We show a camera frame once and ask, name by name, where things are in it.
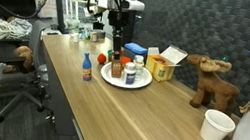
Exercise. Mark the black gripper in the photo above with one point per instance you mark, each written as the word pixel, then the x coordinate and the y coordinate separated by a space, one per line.
pixel 121 19

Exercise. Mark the spice jar with orange lid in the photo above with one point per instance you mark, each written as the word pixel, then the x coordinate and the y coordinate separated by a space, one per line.
pixel 116 69

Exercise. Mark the pill bottle with brown stains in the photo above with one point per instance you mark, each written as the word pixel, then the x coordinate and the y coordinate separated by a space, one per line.
pixel 139 65

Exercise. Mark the white pill bottle blue label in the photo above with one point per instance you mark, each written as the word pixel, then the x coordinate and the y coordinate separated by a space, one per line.
pixel 129 75

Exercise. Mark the white paper plate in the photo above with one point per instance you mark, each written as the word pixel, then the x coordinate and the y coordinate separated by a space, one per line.
pixel 143 79

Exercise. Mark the teal-lid dough tub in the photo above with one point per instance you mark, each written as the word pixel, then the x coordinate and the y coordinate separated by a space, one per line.
pixel 109 54

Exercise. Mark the red toy tomato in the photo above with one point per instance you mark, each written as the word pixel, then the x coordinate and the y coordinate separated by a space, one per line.
pixel 101 58

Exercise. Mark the small green white object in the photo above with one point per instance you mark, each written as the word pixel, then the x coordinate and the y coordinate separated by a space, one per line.
pixel 85 34

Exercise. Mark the blue toy bottle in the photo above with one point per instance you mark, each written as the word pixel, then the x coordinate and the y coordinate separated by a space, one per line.
pixel 87 69

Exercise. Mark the open yellow cardboard box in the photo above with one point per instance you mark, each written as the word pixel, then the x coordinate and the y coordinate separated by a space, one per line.
pixel 153 64

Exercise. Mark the small white jar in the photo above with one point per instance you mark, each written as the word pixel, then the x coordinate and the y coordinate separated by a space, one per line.
pixel 74 37

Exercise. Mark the clear plastic container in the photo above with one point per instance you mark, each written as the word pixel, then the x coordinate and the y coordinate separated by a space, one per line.
pixel 72 26

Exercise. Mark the brown plush toy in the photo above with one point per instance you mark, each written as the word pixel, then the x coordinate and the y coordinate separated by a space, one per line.
pixel 24 54

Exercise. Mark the crumpled grey blue cloth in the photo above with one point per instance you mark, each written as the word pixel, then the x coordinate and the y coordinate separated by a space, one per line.
pixel 24 25

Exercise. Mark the black side table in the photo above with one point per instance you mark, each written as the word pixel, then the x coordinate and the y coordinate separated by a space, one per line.
pixel 10 46

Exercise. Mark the brown moose plush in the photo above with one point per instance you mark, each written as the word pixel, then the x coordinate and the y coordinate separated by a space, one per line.
pixel 216 88

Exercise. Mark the white paper cup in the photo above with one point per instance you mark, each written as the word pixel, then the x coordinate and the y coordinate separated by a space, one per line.
pixel 215 128

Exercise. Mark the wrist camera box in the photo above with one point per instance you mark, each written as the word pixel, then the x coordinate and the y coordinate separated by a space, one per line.
pixel 133 4

